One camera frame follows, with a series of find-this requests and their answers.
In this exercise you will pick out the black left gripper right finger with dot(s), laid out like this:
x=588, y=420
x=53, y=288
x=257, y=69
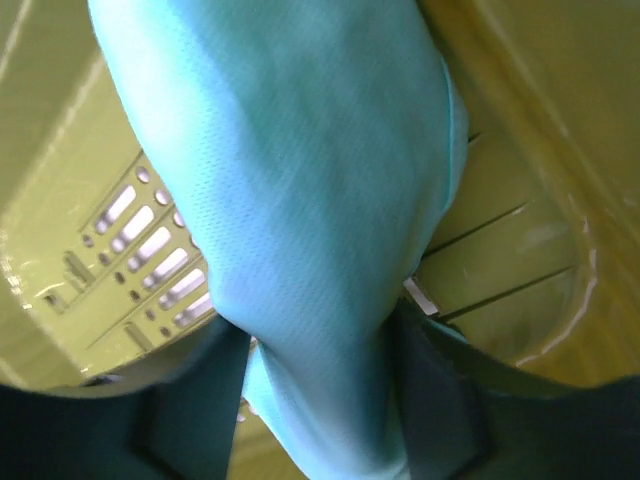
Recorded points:
x=466, y=415

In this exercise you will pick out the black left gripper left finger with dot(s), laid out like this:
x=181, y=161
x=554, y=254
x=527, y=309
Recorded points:
x=176, y=421

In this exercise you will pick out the teal t shirt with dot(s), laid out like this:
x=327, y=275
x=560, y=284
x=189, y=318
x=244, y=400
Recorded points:
x=311, y=147

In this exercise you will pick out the olive green plastic bin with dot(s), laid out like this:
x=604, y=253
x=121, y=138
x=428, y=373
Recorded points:
x=536, y=264

